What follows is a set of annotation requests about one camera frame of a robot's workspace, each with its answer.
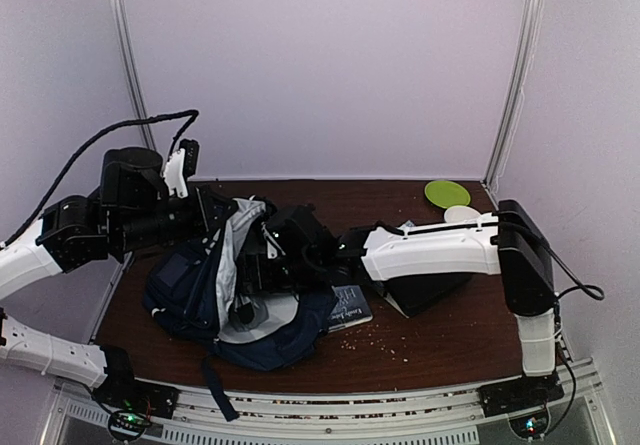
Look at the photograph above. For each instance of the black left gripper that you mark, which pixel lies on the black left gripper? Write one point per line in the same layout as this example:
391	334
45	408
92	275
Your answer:
203	221

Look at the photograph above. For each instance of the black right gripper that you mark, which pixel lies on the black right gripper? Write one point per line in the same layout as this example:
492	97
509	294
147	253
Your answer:
262	285

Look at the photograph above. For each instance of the navy blue backpack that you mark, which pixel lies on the navy blue backpack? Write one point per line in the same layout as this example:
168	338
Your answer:
192	293

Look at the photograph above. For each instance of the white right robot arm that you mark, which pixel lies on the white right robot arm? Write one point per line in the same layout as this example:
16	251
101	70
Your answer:
505	243

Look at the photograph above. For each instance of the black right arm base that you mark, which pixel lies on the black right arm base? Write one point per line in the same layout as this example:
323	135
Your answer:
519	394

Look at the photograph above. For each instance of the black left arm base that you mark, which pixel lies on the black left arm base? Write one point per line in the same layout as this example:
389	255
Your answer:
121	389

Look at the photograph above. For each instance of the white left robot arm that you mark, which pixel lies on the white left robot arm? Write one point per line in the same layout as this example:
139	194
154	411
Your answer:
58	238

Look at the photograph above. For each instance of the dark Wuthering Heights book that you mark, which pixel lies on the dark Wuthering Heights book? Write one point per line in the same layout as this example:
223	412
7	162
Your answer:
351	308

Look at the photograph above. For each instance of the pale green notebook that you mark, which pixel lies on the pale green notebook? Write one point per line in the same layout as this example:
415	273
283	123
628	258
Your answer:
413	294

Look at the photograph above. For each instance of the green plate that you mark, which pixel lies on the green plate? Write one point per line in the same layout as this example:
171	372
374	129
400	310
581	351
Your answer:
446	194

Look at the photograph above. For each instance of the white bowl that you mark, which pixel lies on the white bowl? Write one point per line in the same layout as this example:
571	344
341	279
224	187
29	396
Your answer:
460	213

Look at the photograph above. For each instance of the aluminium frame post left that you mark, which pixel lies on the aluminium frame post left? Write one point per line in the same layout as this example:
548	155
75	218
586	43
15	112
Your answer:
132	80

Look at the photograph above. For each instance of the aluminium frame post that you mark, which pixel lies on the aluminium frame post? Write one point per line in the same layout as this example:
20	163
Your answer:
514	101
132	80

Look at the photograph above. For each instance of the aluminium front rail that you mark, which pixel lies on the aluminium front rail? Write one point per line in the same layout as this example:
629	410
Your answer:
444	415

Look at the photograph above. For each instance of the aluminium frame post right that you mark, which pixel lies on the aluminium frame post right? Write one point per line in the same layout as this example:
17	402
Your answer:
514	101

